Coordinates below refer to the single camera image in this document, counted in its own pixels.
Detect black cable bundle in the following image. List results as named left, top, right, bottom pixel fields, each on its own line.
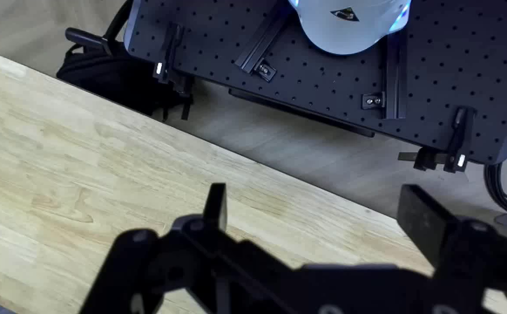
left=482, top=124, right=507, bottom=215

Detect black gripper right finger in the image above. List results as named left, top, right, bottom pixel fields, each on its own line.
left=397, top=183, right=507, bottom=281

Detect black clamp silver tip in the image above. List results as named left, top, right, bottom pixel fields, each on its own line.
left=149, top=23, right=188, bottom=84
left=397, top=106, right=477, bottom=174

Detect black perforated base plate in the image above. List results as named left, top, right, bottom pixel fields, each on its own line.
left=121, top=0, right=507, bottom=167

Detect black mounting rail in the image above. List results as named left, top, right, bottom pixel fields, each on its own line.
left=381, top=33, right=407, bottom=120
left=233, top=5, right=292, bottom=75

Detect black bag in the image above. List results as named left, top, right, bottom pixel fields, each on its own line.
left=55, top=0, right=196, bottom=122

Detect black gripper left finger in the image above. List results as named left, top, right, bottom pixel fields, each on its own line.
left=170, top=181, right=249, bottom=260

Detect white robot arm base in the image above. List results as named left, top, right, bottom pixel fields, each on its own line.
left=285, top=0, right=414, bottom=58

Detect small black bolt bracket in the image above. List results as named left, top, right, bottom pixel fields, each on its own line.
left=252, top=58, right=278, bottom=84
left=360, top=91, right=388, bottom=112

